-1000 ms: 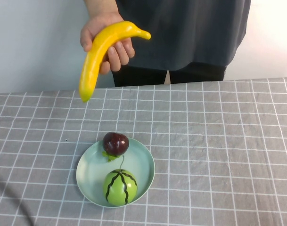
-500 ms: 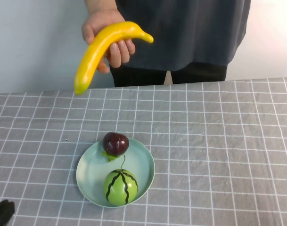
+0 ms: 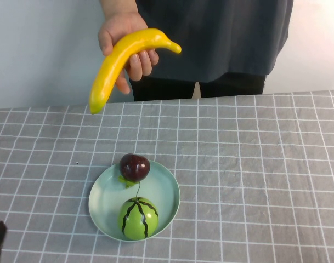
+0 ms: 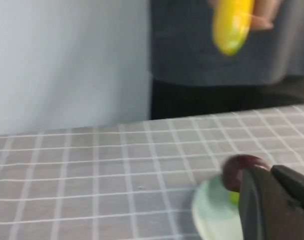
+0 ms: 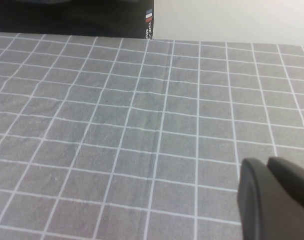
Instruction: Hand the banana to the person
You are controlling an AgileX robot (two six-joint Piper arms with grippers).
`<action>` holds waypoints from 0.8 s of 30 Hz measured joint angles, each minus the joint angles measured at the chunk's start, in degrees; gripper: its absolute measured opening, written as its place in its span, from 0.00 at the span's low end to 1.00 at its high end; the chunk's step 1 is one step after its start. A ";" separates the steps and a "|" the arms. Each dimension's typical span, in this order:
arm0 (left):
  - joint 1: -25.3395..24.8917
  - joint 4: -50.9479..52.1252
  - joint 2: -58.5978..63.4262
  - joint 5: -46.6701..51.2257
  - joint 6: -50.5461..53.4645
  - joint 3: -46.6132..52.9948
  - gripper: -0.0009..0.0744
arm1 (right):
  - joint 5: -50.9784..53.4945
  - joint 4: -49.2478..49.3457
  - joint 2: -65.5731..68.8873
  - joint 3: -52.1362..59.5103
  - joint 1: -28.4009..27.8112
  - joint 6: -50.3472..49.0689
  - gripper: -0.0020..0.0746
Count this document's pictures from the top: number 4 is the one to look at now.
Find person's right hand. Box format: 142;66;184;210
208;0;279;31

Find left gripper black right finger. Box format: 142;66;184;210
270;164;304;216

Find light green round plate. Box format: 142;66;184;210
191;173;243;240

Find person's dark grey shirt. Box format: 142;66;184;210
149;0;304;88

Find yellow toy banana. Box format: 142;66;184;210
211;0;255;57

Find small green toy fruit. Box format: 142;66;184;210
227;190;241;205

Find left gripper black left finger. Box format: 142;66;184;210
238;165;304;240

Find person's black trousers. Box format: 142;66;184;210
150;74;304;121

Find grey white-checked tablecloth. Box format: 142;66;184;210
0;103;304;240

